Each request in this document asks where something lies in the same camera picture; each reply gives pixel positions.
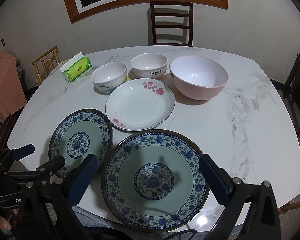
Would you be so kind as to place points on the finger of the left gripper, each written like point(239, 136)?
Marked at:
point(20, 153)
point(52, 166)

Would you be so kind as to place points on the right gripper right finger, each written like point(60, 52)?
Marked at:
point(217, 179)

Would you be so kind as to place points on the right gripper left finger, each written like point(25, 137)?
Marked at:
point(80, 178)

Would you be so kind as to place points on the large blue floral plate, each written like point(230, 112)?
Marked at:
point(151, 181)

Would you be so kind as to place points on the white rose plate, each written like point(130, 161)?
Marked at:
point(140, 104)

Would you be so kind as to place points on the white Dog bowl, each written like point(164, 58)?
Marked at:
point(109, 76)

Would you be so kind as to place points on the large pink bowl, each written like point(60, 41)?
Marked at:
point(198, 77)

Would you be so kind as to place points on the white Rabbit bowl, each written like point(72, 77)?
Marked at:
point(149, 65)

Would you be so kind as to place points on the left hand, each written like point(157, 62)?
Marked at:
point(4, 224)

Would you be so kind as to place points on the small blue floral plate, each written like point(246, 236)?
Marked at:
point(86, 131)

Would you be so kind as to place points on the pink cloth cover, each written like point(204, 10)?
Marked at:
point(12, 97)

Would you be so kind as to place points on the bamboo chair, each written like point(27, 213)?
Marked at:
point(49, 61)

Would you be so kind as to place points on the green tissue box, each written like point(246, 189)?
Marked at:
point(75, 66)

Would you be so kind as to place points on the dark wooden chair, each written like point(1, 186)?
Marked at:
point(172, 15)

